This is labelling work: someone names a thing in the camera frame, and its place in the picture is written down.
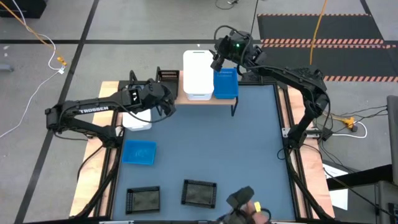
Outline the black hazard-striped floor mat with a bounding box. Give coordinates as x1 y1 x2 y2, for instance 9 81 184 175
260 44 398 83
256 12 386 45

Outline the grey upright panel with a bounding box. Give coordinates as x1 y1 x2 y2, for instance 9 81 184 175
386 95 398 186

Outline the dark grey handheld box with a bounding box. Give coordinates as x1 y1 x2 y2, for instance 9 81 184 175
226 185 255 209

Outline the black corrugated cable conduit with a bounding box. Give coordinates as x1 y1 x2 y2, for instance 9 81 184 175
73 149 123 218
285 149 337 222

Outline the white cable loop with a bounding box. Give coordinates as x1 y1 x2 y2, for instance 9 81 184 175
331 120 368 139

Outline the black slotted plastic basket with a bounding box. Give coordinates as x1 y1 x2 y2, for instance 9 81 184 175
180 179 218 209
125 185 161 215
156 68 180 94

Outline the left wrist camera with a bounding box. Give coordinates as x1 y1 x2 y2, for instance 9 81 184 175
123 88 141 108

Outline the black floor box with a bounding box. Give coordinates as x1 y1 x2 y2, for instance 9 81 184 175
0 0 47 19

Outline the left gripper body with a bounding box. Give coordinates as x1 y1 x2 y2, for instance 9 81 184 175
141 81 177 118

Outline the white floor cable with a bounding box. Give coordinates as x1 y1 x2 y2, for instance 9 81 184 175
0 0 68 139

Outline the black and grey cabinet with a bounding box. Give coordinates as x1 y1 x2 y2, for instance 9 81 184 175
326 164 398 224

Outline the yellow cable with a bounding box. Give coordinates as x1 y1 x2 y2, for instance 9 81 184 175
309 0 329 66

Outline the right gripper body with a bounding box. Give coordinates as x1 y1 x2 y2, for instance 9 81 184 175
214 29 251 63

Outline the blue-grey table mat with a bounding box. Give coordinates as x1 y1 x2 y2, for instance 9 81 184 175
111 84 297 222

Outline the person's hand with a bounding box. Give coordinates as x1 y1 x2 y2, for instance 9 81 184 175
242 200 272 224

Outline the wooden shelf with black legs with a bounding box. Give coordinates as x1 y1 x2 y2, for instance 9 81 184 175
154 66 239 118

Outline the white paper sheet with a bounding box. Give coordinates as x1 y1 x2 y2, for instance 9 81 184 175
323 163 349 212

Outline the black aluminium table frame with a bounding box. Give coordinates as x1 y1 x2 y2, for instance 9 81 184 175
74 70 338 224

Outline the orange floor cable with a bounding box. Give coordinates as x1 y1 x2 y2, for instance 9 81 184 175
0 1 68 66

